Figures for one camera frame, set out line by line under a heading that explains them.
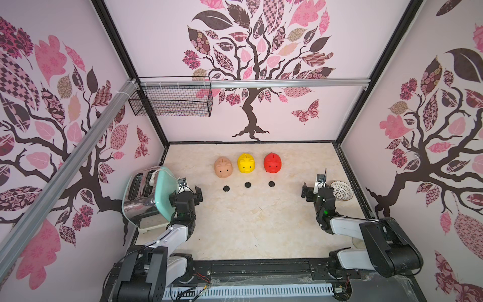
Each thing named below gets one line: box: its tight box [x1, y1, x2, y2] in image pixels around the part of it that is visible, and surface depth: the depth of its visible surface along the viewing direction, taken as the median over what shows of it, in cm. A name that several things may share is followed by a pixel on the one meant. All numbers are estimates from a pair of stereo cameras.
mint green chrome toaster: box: [122, 166, 178, 233], surface depth 81 cm
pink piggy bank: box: [213, 156, 234, 179], surface depth 100 cm
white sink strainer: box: [330, 180, 355, 202], surface depth 97 cm
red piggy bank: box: [263, 152, 283, 174], surface depth 102 cm
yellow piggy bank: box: [237, 152, 256, 174], surface depth 102 cm
